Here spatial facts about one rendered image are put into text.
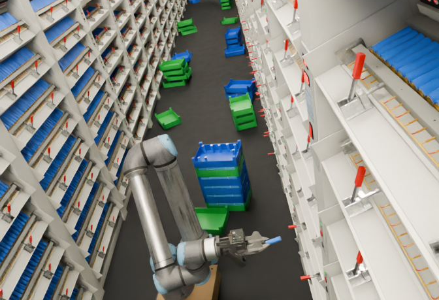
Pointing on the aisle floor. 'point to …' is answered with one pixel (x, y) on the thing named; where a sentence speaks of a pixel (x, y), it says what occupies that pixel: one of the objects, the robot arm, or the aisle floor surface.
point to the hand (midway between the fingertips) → (266, 243)
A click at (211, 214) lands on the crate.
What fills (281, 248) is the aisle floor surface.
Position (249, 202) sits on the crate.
